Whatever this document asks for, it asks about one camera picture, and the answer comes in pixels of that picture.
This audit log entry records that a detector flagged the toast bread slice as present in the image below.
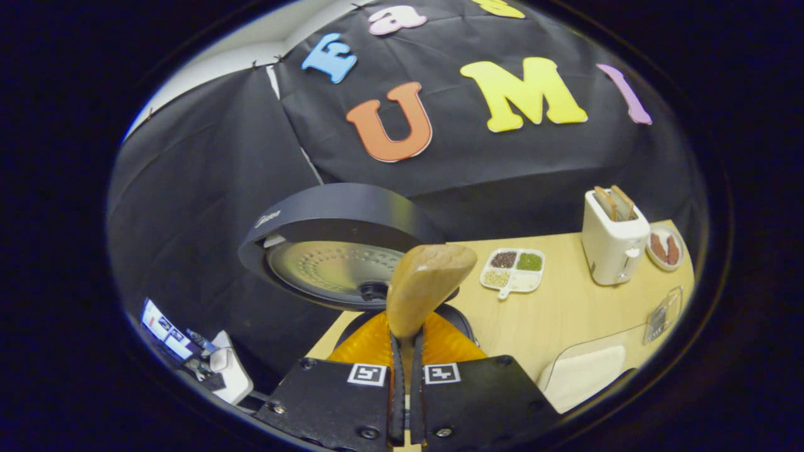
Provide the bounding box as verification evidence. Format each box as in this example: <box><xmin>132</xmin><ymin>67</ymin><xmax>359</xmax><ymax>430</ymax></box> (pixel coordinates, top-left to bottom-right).
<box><xmin>611</xmin><ymin>185</ymin><xmax>637</xmax><ymax>220</ymax></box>
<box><xmin>594</xmin><ymin>186</ymin><xmax>619</xmax><ymax>222</ymax></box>

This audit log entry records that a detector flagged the small lit screen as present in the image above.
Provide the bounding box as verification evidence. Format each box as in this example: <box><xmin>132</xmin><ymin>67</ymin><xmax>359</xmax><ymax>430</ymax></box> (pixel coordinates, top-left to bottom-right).
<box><xmin>141</xmin><ymin>298</ymin><xmax>197</xmax><ymax>362</ymax></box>

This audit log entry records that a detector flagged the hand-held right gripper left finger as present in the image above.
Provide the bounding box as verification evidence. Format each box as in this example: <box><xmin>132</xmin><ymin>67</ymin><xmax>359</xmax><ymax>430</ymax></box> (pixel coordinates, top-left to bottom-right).
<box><xmin>253</xmin><ymin>309</ymin><xmax>406</xmax><ymax>450</ymax></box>

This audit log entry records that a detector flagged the black backdrop cloth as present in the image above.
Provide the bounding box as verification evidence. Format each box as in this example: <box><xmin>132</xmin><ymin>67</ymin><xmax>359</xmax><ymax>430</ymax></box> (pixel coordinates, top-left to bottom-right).
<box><xmin>107</xmin><ymin>0</ymin><xmax>710</xmax><ymax>377</ymax></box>

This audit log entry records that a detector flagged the black and silver rice cooker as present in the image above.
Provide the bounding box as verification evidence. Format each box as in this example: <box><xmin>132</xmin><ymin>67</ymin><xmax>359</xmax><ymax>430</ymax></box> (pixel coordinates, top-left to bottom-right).
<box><xmin>237</xmin><ymin>182</ymin><xmax>479</xmax><ymax>362</ymax></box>

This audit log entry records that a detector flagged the white device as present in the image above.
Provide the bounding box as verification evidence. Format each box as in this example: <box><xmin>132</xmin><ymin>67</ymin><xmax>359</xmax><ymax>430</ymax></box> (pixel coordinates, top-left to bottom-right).
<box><xmin>209</xmin><ymin>331</ymin><xmax>254</xmax><ymax>406</ymax></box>

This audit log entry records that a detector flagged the wooden spoon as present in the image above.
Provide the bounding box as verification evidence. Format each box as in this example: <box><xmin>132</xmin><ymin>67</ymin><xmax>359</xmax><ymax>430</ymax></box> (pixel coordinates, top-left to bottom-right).
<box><xmin>386</xmin><ymin>244</ymin><xmax>478</xmax><ymax>377</ymax></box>

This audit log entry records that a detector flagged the white divided grain dish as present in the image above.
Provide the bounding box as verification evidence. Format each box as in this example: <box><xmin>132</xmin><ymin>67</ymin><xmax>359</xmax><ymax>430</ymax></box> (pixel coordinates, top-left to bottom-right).
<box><xmin>480</xmin><ymin>248</ymin><xmax>546</xmax><ymax>300</ymax></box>

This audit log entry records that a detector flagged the white toaster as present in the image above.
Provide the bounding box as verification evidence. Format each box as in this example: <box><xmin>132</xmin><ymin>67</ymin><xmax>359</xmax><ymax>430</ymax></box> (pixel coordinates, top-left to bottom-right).
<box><xmin>581</xmin><ymin>185</ymin><xmax>651</xmax><ymax>286</ymax></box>

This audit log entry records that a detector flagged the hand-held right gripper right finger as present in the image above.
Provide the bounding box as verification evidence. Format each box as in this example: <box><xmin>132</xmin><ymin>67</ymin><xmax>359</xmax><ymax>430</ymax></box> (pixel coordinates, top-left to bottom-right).
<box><xmin>410</xmin><ymin>311</ymin><xmax>561</xmax><ymax>451</ymax></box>

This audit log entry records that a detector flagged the white round plate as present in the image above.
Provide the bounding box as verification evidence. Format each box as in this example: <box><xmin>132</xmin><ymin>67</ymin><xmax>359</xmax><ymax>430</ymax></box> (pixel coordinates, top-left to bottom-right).
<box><xmin>646</xmin><ymin>225</ymin><xmax>685</xmax><ymax>272</ymax></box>

